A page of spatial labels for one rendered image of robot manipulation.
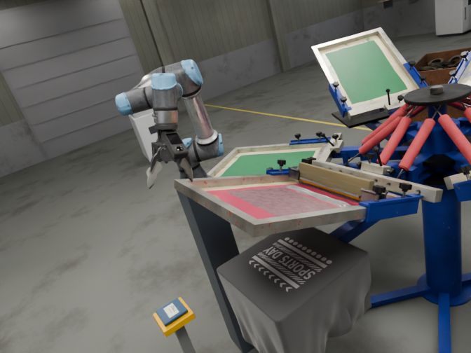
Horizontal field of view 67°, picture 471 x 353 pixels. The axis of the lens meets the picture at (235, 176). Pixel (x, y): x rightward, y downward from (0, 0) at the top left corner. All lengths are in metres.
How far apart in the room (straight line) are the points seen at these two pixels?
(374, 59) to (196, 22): 8.36
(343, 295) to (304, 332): 0.22
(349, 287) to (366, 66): 1.94
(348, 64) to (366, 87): 0.29
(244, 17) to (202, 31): 1.50
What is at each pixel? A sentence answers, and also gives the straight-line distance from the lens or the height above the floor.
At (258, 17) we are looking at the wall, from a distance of 12.02.
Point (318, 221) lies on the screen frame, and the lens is 1.17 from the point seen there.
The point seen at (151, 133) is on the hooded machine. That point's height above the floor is 0.55.
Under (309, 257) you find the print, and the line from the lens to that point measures 1.57.
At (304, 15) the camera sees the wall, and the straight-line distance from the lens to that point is 13.08.
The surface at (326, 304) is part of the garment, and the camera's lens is 1.48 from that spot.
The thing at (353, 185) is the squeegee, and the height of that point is 1.20.
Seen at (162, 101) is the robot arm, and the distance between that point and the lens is 1.12.
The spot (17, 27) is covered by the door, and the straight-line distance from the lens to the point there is 10.06.
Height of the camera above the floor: 1.91
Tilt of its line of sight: 23 degrees down
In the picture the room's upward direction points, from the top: 16 degrees counter-clockwise
